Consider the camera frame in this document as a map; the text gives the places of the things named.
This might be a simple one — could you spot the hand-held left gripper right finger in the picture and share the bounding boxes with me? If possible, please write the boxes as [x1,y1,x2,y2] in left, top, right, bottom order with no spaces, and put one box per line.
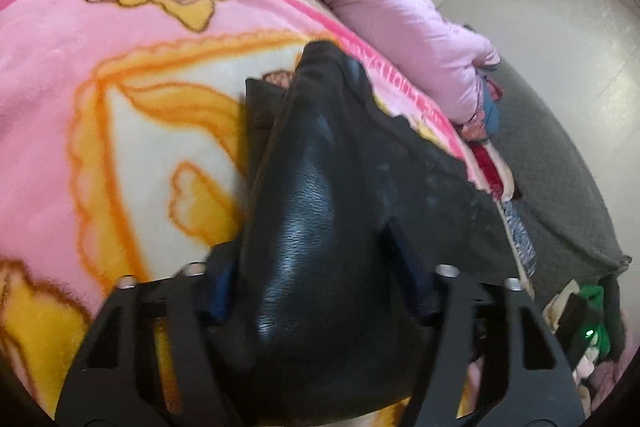
[385,222,586,427]

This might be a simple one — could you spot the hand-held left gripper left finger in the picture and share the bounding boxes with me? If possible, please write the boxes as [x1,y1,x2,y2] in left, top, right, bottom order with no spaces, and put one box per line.
[54,243,241,427]

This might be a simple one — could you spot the black leather jacket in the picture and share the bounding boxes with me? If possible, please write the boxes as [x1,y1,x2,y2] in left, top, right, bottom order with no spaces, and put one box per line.
[205,39,506,427]

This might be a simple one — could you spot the light pink garment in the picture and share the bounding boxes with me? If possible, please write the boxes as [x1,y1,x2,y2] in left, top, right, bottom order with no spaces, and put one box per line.
[570,349,618,410]

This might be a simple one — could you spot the colourful patterned cloth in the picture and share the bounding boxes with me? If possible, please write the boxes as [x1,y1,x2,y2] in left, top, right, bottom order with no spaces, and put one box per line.
[460,24,538,278]

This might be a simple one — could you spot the dark grey quilted mat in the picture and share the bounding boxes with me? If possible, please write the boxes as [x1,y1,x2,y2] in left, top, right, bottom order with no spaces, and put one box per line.
[480,57,631,363]

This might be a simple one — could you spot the light purple quilt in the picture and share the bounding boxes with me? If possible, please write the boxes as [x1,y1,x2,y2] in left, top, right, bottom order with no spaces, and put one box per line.
[192,0,501,130]

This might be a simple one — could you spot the pink printed blanket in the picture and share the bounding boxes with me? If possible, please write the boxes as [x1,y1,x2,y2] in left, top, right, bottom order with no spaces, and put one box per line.
[0,0,481,427]

